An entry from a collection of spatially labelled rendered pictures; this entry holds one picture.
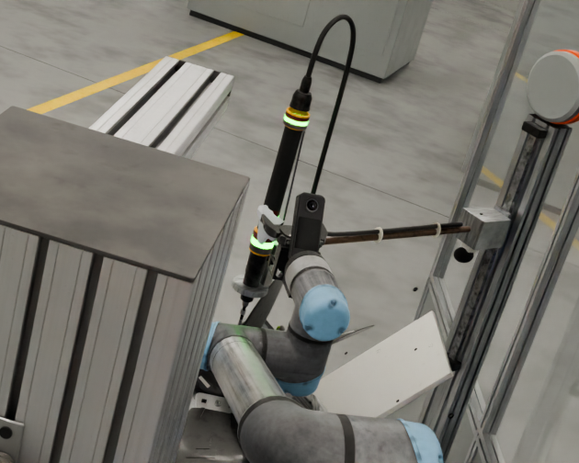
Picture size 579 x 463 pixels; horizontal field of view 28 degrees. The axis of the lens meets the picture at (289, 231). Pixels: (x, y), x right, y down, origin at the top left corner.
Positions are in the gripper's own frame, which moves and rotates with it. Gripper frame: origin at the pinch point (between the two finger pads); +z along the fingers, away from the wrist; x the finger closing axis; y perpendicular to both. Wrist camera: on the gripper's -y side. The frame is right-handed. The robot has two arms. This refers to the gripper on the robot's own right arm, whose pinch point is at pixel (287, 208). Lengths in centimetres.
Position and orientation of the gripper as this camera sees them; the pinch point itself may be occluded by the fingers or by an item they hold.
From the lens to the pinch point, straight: 204.9
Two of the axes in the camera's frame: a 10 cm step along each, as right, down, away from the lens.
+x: 9.5, 1.4, 2.9
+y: -2.5, 8.8, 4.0
